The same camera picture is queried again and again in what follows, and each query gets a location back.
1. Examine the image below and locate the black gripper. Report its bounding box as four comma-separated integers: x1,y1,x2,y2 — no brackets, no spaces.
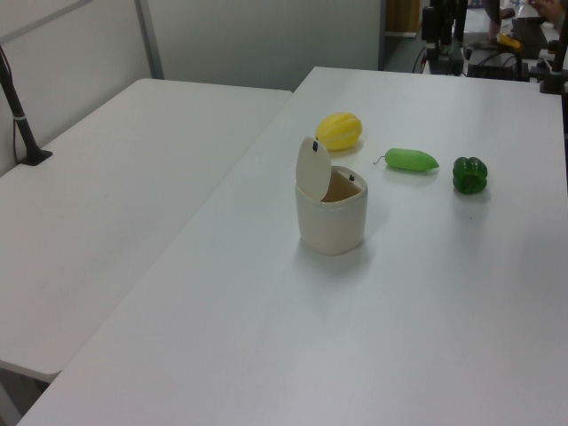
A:
421,0,469,75

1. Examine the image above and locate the cream round bin lid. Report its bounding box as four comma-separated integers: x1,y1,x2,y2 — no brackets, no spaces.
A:
296,136,332,203

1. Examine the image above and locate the cream plastic garbage bin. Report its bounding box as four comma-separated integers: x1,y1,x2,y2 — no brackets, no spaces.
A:
294,164,370,256

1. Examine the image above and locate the wooden cabinet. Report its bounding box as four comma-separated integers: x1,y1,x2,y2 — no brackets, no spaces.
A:
384,0,421,38

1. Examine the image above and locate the yellow object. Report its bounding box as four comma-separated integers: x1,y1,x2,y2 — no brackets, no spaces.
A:
496,32,523,50

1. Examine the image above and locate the black box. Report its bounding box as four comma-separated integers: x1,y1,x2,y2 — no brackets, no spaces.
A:
511,16,549,48

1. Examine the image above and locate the light green toy gourd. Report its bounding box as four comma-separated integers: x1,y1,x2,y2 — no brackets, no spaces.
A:
373,147,441,173

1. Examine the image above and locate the black clamp stand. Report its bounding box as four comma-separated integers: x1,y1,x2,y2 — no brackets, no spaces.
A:
538,38,568,95

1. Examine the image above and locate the dark green toy bell pepper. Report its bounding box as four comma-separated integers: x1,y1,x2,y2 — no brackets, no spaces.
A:
452,155,489,195

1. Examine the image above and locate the yellow striped toy melon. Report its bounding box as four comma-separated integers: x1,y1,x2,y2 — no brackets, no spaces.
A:
315,112,365,153

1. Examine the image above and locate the black equipment with cables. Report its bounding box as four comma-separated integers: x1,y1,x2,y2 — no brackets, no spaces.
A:
465,47,530,82

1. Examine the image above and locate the grey partition post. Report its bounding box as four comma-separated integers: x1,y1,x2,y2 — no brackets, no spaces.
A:
134,0,165,82

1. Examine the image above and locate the black camera pole with base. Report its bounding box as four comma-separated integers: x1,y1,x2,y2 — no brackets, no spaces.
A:
0,43,53,167

